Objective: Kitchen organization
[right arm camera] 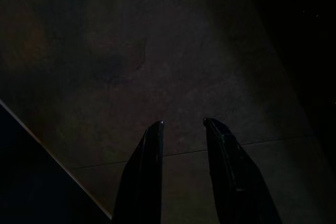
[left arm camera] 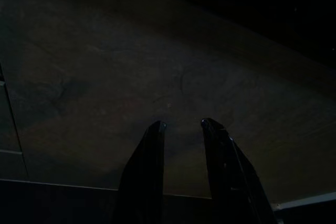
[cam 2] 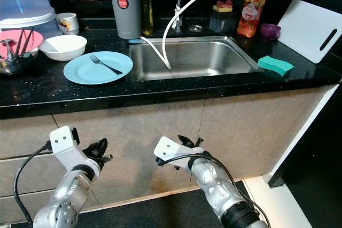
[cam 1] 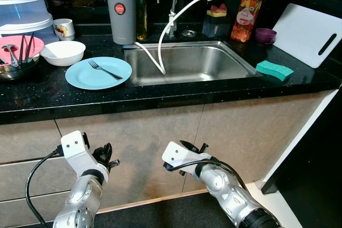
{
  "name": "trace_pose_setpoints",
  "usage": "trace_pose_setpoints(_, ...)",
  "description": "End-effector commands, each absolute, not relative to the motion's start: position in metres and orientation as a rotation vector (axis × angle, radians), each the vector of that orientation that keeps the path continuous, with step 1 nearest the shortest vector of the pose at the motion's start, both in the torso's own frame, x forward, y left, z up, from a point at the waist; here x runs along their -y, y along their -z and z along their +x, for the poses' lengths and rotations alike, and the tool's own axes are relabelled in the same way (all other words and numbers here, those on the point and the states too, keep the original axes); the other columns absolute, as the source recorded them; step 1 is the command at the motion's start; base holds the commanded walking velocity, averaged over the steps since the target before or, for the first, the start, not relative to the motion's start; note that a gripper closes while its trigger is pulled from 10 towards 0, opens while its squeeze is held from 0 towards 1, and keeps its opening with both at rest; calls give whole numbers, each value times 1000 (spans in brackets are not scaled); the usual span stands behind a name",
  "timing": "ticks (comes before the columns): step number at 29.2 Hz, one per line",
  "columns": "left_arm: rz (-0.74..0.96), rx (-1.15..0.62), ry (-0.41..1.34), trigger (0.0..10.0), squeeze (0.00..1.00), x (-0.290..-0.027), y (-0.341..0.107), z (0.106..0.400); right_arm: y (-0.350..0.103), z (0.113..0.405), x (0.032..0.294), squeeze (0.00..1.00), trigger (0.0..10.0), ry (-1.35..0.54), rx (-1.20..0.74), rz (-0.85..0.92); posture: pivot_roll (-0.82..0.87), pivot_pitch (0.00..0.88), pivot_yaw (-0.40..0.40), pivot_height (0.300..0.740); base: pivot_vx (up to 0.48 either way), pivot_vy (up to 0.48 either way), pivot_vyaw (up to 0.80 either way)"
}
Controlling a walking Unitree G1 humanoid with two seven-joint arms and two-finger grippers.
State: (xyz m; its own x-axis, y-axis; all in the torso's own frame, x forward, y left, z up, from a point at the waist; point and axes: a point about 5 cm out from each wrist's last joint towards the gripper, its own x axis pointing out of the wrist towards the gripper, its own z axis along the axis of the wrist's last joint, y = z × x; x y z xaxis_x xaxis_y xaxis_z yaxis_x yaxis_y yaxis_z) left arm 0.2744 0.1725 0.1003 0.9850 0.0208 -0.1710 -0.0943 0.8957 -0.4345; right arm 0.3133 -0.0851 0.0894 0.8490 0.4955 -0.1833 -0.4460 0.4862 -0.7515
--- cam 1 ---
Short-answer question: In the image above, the blue plate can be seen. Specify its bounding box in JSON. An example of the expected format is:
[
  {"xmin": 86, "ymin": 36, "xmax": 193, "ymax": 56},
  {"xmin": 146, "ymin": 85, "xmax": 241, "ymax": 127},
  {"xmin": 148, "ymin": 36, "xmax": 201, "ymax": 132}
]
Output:
[{"xmin": 65, "ymin": 56, "xmax": 133, "ymax": 90}]

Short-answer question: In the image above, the metal fork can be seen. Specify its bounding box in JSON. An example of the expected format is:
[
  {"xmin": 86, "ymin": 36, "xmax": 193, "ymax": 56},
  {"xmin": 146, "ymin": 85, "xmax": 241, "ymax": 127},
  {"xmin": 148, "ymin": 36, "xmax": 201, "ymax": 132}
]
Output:
[{"xmin": 87, "ymin": 60, "xmax": 123, "ymax": 80}]

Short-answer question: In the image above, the black chopstick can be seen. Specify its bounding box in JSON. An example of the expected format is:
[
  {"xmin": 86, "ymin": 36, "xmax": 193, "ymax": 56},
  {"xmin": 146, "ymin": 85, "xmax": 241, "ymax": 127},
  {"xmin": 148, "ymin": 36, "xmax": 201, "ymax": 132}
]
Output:
[
  {"xmin": 24, "ymin": 33, "xmax": 32, "ymax": 64},
  {"xmin": 19, "ymin": 34, "xmax": 26, "ymax": 64},
  {"xmin": 28, "ymin": 33, "xmax": 36, "ymax": 62},
  {"xmin": 31, "ymin": 34, "xmax": 38, "ymax": 60}
]

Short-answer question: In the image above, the metal spoon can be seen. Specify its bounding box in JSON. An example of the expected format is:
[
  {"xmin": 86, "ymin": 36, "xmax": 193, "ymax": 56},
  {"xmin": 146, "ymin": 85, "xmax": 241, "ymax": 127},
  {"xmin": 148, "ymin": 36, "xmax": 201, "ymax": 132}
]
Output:
[{"xmin": 3, "ymin": 45, "xmax": 19, "ymax": 67}]

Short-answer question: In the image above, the stainless steel sink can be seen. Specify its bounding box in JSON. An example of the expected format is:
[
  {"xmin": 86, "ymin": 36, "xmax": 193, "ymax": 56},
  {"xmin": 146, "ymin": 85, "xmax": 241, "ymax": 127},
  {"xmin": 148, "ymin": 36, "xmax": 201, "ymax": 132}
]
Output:
[{"xmin": 123, "ymin": 40, "xmax": 261, "ymax": 87}]

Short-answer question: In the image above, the white bowl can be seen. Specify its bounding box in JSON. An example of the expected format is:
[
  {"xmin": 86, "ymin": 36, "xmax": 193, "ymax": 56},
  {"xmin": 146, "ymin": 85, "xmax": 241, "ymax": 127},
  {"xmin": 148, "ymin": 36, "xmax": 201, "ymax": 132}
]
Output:
[{"xmin": 41, "ymin": 41, "xmax": 86, "ymax": 67}]

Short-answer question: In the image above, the green sponge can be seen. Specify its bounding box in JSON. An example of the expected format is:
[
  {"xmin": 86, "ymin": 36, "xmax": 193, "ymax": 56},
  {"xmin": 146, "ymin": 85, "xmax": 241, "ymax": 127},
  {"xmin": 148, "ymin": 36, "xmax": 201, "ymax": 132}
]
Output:
[{"xmin": 255, "ymin": 60, "xmax": 295, "ymax": 82}]

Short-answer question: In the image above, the black sponge holder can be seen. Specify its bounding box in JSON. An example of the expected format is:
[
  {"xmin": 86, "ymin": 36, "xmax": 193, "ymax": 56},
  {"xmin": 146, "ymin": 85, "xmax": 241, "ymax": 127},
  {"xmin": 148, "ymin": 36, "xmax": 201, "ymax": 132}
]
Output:
[{"xmin": 202, "ymin": 14, "xmax": 230, "ymax": 38}]

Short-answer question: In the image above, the grey water filter canister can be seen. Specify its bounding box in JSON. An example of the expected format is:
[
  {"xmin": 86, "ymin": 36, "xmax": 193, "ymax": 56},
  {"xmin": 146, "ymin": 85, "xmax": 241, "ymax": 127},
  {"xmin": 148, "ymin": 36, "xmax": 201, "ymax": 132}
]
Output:
[{"xmin": 105, "ymin": 0, "xmax": 160, "ymax": 45}]

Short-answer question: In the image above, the white printed mug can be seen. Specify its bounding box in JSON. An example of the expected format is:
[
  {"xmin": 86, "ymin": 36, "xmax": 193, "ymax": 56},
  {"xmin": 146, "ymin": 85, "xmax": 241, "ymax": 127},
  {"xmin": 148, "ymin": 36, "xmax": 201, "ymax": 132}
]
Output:
[{"xmin": 52, "ymin": 18, "xmax": 74, "ymax": 41}]

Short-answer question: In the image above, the purple cup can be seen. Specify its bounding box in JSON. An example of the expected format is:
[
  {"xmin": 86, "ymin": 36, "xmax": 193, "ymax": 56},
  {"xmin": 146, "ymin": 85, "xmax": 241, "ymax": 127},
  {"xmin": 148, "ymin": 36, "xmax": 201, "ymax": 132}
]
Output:
[{"xmin": 255, "ymin": 27, "xmax": 277, "ymax": 45}]

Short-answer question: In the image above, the yellow oil bottle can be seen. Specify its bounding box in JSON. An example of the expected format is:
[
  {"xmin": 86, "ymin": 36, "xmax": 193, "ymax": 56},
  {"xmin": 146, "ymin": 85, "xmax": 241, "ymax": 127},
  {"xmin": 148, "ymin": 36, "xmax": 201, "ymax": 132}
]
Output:
[{"xmin": 134, "ymin": 0, "xmax": 149, "ymax": 42}]

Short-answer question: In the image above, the red dish soap bottle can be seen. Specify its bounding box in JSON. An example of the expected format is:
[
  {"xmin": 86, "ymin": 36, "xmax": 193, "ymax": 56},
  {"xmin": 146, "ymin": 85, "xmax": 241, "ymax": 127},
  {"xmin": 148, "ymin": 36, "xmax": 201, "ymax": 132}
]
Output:
[{"xmin": 230, "ymin": 0, "xmax": 263, "ymax": 43}]

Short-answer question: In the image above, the red and yellow sponge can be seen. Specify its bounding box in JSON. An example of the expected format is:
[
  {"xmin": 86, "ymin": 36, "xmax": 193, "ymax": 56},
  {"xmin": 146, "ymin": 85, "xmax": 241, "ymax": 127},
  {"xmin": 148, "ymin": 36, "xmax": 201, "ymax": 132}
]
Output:
[{"xmin": 208, "ymin": 4, "xmax": 228, "ymax": 18}]

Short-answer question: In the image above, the pink plate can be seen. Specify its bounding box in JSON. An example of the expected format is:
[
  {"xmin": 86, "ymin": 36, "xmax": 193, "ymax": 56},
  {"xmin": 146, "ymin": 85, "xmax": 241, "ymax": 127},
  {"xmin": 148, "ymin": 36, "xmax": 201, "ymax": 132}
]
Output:
[{"xmin": 0, "ymin": 35, "xmax": 45, "ymax": 66}]

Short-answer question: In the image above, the white cutting board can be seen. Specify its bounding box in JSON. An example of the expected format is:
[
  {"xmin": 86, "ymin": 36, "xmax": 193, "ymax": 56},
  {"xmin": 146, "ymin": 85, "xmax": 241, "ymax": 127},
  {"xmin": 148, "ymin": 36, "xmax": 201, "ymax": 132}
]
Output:
[{"xmin": 271, "ymin": 3, "xmax": 342, "ymax": 68}]

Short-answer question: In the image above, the translucent stacked food container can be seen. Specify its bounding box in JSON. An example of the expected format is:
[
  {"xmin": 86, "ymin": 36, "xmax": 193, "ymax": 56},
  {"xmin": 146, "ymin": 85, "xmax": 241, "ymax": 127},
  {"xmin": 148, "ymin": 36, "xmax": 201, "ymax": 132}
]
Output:
[{"xmin": 0, "ymin": 0, "xmax": 54, "ymax": 36}]

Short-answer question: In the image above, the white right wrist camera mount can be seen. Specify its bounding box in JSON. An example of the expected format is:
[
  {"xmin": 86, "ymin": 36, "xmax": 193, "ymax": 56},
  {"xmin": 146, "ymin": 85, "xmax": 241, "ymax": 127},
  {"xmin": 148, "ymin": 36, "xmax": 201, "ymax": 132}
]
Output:
[{"xmin": 162, "ymin": 141, "xmax": 213, "ymax": 178}]

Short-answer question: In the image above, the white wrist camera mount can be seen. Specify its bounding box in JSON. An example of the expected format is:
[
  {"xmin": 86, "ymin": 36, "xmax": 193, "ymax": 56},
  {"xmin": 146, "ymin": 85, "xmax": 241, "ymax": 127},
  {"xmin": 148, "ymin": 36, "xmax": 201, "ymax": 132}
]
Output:
[
  {"xmin": 60, "ymin": 130, "xmax": 109, "ymax": 178},
  {"xmin": 162, "ymin": 141, "xmax": 213, "ymax": 178}
]

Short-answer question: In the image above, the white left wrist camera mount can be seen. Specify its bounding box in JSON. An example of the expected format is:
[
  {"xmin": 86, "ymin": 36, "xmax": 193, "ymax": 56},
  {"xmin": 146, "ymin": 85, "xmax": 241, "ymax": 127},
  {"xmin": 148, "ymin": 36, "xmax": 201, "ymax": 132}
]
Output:
[{"xmin": 60, "ymin": 130, "xmax": 109, "ymax": 178}]

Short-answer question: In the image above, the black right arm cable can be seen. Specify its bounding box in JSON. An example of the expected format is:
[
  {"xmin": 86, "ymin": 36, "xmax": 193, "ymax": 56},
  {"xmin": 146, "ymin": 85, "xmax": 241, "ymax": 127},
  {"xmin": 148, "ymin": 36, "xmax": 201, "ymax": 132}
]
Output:
[{"xmin": 163, "ymin": 160, "xmax": 252, "ymax": 196}]

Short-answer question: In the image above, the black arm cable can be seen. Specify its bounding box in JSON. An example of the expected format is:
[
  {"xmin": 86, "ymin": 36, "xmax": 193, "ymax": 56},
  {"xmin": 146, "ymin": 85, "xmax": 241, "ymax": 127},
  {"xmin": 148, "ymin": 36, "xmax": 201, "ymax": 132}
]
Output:
[
  {"xmin": 163, "ymin": 160, "xmax": 252, "ymax": 196},
  {"xmin": 24, "ymin": 145, "xmax": 65, "ymax": 228}
]

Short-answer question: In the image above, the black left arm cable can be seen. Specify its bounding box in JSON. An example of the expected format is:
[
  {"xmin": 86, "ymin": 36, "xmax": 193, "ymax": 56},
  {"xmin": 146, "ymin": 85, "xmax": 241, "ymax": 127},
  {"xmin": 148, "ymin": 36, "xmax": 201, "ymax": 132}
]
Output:
[{"xmin": 24, "ymin": 145, "xmax": 65, "ymax": 228}]

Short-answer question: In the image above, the white strap tie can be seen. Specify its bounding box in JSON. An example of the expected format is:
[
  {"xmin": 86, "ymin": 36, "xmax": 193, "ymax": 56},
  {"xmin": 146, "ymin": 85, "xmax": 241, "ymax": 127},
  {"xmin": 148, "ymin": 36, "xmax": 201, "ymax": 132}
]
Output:
[{"xmin": 167, "ymin": 14, "xmax": 177, "ymax": 34}]

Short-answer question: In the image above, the white flexible hose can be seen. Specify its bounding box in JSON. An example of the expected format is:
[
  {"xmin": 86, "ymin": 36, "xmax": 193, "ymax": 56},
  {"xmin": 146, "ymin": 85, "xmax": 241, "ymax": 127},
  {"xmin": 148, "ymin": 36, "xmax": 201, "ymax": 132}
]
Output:
[{"xmin": 134, "ymin": 0, "xmax": 208, "ymax": 75}]

